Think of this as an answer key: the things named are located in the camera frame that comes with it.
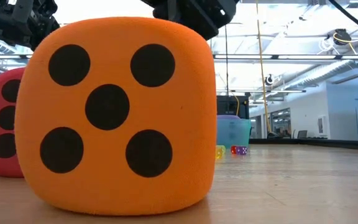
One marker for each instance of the dark office chair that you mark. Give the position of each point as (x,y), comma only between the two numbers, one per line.
(302,134)

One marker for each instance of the black computer case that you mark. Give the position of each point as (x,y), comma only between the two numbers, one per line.
(233,107)

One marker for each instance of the small clear yellow die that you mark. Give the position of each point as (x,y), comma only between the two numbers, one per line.
(218,153)

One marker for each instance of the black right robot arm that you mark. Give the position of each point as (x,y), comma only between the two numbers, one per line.
(194,15)

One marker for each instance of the teal translucent plastic bin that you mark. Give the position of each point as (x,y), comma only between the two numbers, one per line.
(233,133)

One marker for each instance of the large orange foam die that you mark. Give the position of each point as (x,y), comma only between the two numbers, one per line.
(117,118)

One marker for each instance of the black aluminium table frame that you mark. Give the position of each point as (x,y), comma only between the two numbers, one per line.
(322,143)

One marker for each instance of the small clear purple die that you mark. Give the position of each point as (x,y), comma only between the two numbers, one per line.
(242,150)

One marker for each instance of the small clear red die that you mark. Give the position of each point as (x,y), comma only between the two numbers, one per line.
(233,150)

